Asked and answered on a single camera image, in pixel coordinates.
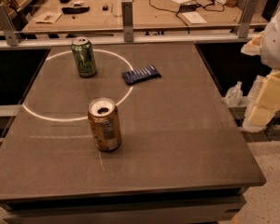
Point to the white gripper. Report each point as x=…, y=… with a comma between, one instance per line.
x=276, y=42

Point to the blue rxbar blueberry wrapper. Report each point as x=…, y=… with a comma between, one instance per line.
x=140, y=74

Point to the orange soda can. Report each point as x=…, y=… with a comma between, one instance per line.
x=103, y=117

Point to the green soda can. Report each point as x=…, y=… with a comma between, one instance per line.
x=84, y=57

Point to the clear small bottle left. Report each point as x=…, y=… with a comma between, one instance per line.
x=234, y=95

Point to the white label card right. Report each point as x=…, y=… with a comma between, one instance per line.
x=194, y=17

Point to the black power adapter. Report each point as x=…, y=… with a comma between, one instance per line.
x=188, y=7

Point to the black flat tool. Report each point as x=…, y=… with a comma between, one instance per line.
x=75, y=10

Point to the white paper card left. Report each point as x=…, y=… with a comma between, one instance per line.
x=48, y=17

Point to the metal bracket post right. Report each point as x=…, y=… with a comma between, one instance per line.
x=242, y=28

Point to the metal bracket post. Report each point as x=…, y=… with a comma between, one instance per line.
x=242, y=28
x=127, y=20
x=10, y=33

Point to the metal bracket post centre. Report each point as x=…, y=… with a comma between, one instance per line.
x=127, y=20

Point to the metal bracket post left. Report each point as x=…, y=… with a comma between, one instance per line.
x=10, y=33

